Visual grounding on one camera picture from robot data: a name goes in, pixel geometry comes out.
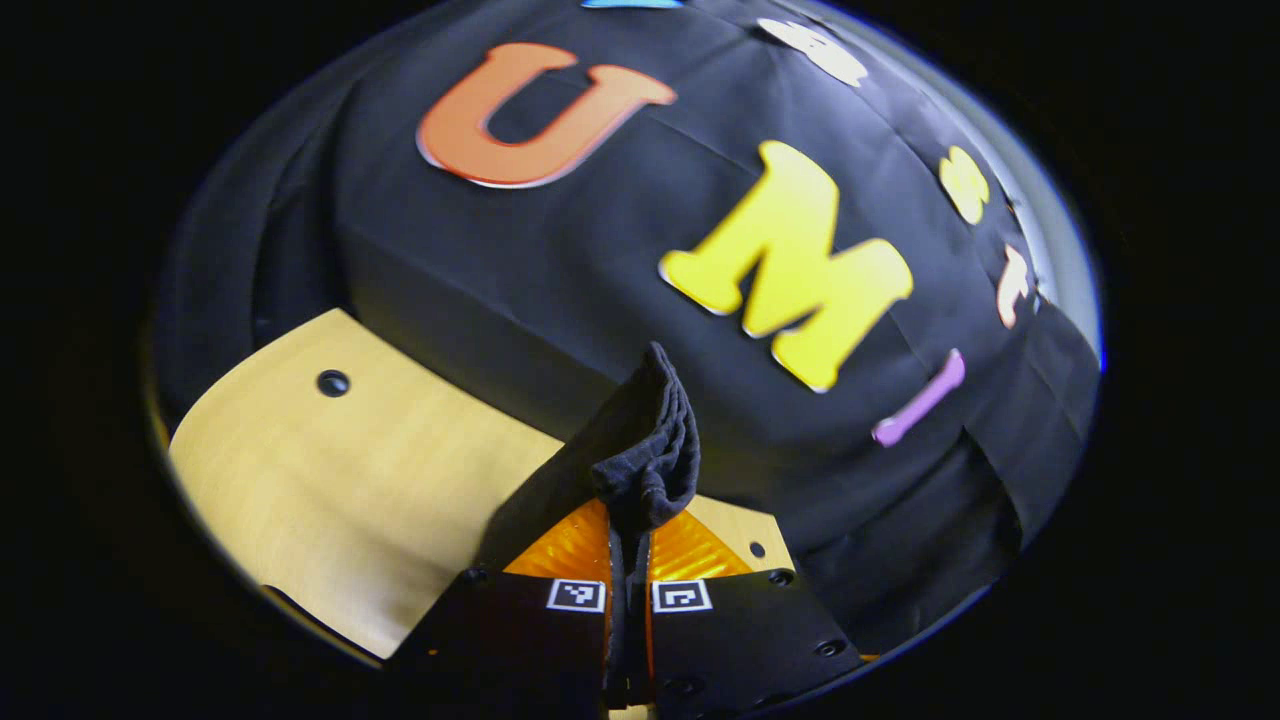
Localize black backdrop cloth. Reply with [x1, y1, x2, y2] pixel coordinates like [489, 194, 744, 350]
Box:
[150, 0, 1101, 656]

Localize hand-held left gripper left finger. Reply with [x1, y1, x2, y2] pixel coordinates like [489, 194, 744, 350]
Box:
[385, 497, 613, 720]

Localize dark grey jeans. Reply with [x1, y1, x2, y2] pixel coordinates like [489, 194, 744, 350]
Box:
[475, 342, 703, 706]

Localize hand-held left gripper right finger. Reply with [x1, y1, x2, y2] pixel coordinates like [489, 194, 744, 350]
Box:
[643, 508, 867, 720]

